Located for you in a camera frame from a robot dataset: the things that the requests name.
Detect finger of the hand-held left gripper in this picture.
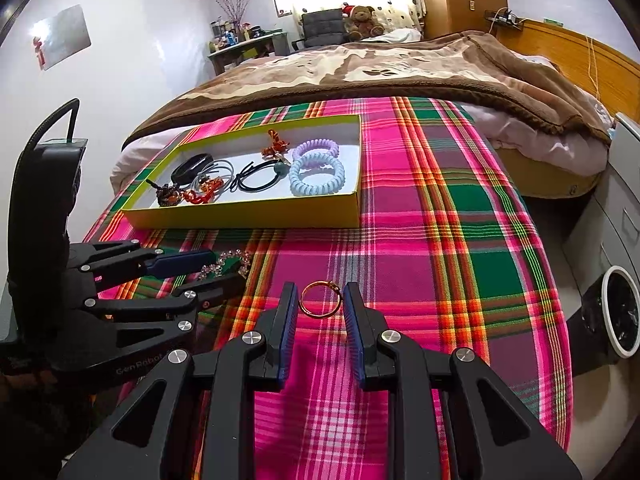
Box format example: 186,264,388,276
80,272,247,356
67,241,217,291

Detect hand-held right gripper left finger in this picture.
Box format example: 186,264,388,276
57,281,300,480

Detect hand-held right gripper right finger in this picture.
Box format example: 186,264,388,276
341,281,583,480

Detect gold ring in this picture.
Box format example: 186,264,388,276
299,280,345,318

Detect crystal bead bracelet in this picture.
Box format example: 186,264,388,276
197,249,253,281

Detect orange chain bracelet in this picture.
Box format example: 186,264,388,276
181,177,223,206

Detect brown bead bracelet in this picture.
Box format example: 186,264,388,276
145,177,183,207

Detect grey elastic hair ties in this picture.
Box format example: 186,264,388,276
195,159,236,193

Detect yellow-green shallow box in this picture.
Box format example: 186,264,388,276
121,114,363,229

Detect black hair tie with bead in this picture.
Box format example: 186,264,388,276
230,160,287,194

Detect light blue spiral hair tie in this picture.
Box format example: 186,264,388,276
290,154,346,197

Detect black smart band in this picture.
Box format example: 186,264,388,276
170,152,216,186

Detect pink green plaid cloth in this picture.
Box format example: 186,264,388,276
82,96,573,480

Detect grey desk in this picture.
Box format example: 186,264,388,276
207,31,291,76

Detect person's dark clothing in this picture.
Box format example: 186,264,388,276
0,355,116,480

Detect group of bottles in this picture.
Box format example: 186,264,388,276
210,17,281,51

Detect white rimmed trash bin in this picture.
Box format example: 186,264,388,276
582,265,640,361

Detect brown patterned blanket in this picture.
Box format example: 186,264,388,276
122,30,613,151

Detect dried branch decoration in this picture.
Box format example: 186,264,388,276
212,0,263,23

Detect black chair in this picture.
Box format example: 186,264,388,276
292,10,348,51

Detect grey drawer cabinet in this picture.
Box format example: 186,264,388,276
562,112,640,291

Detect brown teddy bear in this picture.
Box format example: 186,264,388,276
341,4,386,41

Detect white pillow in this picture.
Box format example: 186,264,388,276
370,27,423,43

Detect wooden headboard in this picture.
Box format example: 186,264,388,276
492,17,640,121

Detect power strip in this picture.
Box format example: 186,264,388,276
484,7,526,26

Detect purple spiral hair tie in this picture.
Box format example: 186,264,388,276
291,137,341,159

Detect silver wall poster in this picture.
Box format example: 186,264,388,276
32,4,92,72

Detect yellow cable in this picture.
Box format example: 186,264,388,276
586,35,603,98

